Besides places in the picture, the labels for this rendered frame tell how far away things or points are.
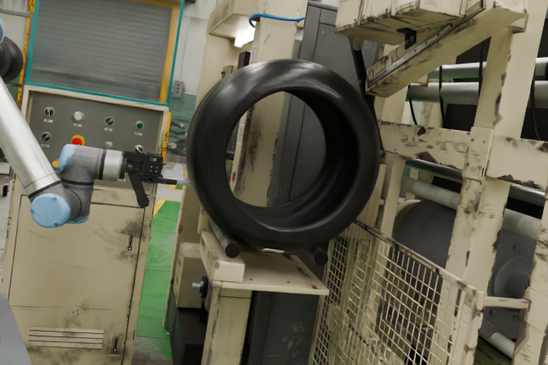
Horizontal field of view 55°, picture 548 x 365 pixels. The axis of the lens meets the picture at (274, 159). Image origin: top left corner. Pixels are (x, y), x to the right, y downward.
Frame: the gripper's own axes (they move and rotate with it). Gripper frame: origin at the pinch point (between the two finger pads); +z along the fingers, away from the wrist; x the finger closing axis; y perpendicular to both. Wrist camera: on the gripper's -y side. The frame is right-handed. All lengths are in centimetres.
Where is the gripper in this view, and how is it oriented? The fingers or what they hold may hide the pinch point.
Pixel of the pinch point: (187, 182)
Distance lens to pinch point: 163.1
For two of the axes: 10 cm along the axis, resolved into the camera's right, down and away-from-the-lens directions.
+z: 9.5, 1.5, 2.6
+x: -2.5, -1.3, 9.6
